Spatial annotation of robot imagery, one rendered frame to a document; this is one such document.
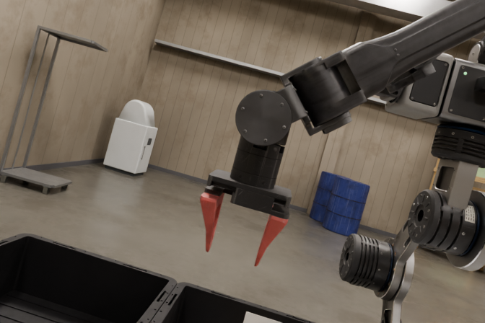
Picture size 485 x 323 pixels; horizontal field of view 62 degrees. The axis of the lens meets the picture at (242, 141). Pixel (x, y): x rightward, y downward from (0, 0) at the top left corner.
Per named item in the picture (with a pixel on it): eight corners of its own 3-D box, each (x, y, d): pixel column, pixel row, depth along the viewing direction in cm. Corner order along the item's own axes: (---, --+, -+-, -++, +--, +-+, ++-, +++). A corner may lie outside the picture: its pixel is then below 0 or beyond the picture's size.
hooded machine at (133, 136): (146, 174, 760) (164, 107, 758) (135, 177, 703) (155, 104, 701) (114, 165, 765) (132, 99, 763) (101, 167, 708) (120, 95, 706)
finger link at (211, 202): (242, 271, 48) (263, 195, 47) (185, 254, 48) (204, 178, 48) (247, 253, 54) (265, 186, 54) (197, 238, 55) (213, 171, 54)
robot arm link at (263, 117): (351, 120, 51) (320, 59, 51) (369, 117, 39) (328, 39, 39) (265, 162, 52) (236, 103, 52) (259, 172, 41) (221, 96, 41)
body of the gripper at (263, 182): (287, 213, 47) (304, 151, 47) (204, 189, 48) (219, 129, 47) (287, 202, 53) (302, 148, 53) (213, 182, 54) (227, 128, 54)
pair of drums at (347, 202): (344, 224, 836) (357, 179, 834) (360, 240, 701) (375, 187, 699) (307, 213, 840) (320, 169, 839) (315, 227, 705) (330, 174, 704)
